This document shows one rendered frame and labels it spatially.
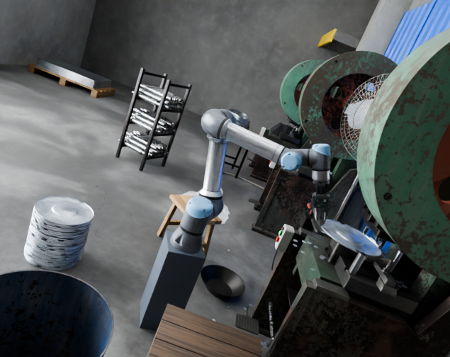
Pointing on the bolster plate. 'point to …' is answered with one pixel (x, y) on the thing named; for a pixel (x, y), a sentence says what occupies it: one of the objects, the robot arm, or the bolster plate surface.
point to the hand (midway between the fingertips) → (320, 222)
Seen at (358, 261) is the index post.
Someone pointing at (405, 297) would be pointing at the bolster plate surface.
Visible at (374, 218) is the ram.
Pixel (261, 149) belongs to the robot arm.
